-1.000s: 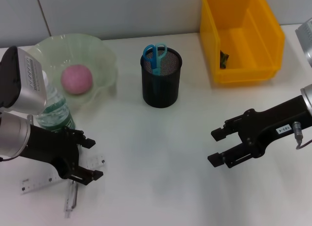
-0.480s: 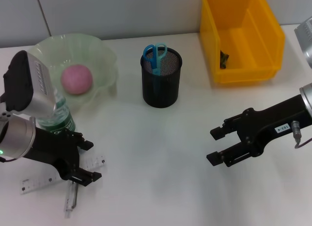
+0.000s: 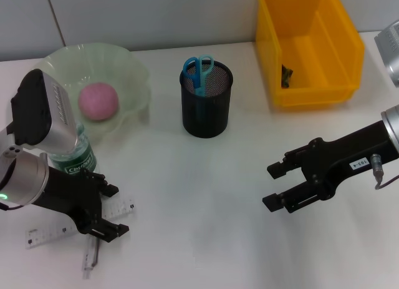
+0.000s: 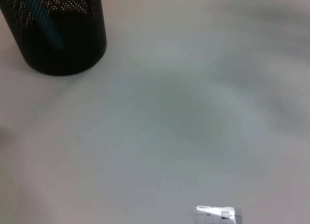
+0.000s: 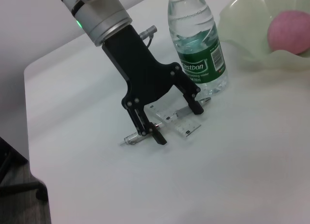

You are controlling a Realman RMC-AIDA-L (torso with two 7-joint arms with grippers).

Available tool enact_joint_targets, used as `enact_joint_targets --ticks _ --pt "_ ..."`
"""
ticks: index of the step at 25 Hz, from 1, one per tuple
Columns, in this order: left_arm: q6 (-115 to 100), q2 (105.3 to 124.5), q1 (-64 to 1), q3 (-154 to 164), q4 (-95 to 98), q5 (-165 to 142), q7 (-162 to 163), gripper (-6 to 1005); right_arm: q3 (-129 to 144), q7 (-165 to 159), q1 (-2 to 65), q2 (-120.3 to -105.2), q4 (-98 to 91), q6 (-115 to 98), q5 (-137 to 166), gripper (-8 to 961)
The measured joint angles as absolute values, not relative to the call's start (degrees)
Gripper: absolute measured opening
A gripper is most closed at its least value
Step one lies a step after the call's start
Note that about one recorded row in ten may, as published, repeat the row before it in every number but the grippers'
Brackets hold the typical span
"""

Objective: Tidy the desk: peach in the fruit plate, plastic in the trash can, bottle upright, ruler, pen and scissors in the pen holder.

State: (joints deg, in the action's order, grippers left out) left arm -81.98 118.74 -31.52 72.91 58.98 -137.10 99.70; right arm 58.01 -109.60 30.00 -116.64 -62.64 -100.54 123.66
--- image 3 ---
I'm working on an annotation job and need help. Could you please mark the grey clear ballpoint pen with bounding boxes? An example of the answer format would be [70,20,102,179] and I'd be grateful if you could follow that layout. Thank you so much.
[81,237,102,280]

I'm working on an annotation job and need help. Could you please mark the pink peach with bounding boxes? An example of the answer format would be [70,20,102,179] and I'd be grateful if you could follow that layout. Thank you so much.
[77,82,120,123]

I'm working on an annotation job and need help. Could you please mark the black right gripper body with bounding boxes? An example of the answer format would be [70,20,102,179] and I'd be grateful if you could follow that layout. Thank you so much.
[300,119,396,199]

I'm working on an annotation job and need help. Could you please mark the transparent plastic ruler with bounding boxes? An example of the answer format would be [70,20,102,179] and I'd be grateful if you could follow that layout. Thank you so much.
[24,195,137,250]

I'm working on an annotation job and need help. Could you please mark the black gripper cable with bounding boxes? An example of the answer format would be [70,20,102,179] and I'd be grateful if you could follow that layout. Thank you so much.
[369,153,399,190]
[0,201,22,212]

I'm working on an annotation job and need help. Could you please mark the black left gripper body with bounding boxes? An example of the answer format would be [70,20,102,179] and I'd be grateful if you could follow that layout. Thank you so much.
[32,165,104,236]

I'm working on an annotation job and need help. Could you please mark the yellow plastic bin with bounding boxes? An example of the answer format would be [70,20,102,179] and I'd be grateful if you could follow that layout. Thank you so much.
[255,0,365,108]

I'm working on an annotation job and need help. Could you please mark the clear green-label water bottle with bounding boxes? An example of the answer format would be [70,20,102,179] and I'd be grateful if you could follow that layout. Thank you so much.
[48,123,98,177]

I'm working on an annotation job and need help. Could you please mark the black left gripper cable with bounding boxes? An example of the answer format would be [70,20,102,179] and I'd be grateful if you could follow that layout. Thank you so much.
[0,201,22,212]

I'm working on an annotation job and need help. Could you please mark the blue plastic scissors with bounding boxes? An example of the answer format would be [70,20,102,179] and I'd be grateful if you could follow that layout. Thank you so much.
[182,54,215,98]

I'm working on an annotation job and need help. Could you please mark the green plastic wrapper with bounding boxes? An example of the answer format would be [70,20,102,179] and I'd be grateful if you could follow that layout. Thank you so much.
[281,64,294,89]

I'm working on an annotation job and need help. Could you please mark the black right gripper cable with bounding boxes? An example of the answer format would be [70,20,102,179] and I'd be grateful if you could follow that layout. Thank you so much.
[369,153,399,190]

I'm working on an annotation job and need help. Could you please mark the pale green glass fruit plate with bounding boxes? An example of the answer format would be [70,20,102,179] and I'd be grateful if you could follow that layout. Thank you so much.
[32,42,153,146]

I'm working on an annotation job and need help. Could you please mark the black mesh pen holder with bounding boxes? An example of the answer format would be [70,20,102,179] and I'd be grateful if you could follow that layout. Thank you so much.
[180,60,234,139]

